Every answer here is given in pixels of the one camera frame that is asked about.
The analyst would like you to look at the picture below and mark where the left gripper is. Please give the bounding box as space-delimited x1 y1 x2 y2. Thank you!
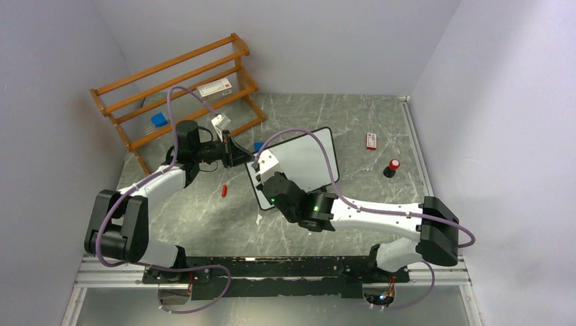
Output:
193 130 255 169

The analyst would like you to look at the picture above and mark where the small whiteboard with black frame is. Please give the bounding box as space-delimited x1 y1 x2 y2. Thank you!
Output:
267 126 340 192

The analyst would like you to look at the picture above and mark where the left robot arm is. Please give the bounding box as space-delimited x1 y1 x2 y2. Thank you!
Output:
84 120 253 283

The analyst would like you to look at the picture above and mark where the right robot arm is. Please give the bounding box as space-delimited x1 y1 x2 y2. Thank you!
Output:
256 173 459 281

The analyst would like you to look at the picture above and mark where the blue eraser on table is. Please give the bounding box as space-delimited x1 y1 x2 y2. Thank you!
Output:
254 141 264 153

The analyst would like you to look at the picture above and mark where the white red box on shelf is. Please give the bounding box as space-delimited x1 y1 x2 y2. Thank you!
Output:
197 77 233 101

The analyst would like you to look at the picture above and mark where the wooden tiered shelf rack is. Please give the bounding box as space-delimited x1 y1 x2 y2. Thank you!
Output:
90 33 266 175

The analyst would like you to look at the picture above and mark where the blue eraser on shelf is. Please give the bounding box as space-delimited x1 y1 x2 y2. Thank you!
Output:
151 112 169 128

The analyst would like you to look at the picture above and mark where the small red white box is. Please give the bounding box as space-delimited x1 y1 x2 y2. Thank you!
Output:
365 132 378 151

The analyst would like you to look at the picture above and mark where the red black stamp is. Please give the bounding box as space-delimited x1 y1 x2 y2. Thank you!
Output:
382 158 401 178

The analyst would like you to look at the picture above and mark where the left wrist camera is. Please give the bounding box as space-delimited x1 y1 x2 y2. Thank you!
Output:
211 114 231 133

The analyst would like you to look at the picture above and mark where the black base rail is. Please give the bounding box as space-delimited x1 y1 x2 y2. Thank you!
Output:
142 255 410 300

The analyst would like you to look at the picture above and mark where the purple cable at base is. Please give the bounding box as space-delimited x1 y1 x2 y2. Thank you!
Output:
157 264 232 315

